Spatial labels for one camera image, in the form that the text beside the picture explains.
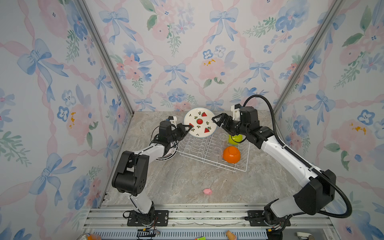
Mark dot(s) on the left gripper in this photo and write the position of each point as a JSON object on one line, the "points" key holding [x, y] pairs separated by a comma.
{"points": [[180, 128]]}

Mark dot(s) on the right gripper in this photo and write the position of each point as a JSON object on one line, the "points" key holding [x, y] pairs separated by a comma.
{"points": [[224, 117]]}

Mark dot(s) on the watermelon pattern plate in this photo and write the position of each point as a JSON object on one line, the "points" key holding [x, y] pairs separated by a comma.
{"points": [[200, 119]]}

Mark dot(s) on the red green rimmed plate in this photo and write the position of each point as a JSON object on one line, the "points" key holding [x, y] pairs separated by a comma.
{"points": [[171, 151]]}

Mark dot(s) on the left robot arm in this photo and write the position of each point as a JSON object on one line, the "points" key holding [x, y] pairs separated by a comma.
{"points": [[131, 173]]}

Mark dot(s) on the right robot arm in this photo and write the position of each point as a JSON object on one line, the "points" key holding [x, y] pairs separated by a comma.
{"points": [[316, 191]]}

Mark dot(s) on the lime green bowl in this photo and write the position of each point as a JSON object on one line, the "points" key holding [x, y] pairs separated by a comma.
{"points": [[235, 140]]}

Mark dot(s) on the clear glass cup front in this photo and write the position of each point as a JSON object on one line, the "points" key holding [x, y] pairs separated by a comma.
{"points": [[217, 152]]}

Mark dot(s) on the orange bowl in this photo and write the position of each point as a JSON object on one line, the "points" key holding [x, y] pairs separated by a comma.
{"points": [[231, 155]]}

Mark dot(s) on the small pink object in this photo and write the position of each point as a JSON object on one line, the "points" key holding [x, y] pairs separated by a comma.
{"points": [[207, 191]]}

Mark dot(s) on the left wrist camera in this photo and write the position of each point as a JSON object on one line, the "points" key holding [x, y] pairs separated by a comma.
{"points": [[173, 120]]}

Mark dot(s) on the white wire dish rack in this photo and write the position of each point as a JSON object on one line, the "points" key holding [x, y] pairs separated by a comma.
{"points": [[201, 150]]}

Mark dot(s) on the right aluminium corner post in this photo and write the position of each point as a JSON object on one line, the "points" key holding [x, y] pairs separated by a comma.
{"points": [[321, 32]]}

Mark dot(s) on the aluminium corner post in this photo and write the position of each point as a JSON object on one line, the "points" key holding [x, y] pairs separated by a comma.
{"points": [[95, 34], [321, 32]]}

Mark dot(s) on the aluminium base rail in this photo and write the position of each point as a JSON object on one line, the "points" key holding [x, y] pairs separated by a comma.
{"points": [[204, 221]]}

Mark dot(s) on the left aluminium corner post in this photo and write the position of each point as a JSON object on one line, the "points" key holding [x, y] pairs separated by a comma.
{"points": [[95, 34]]}

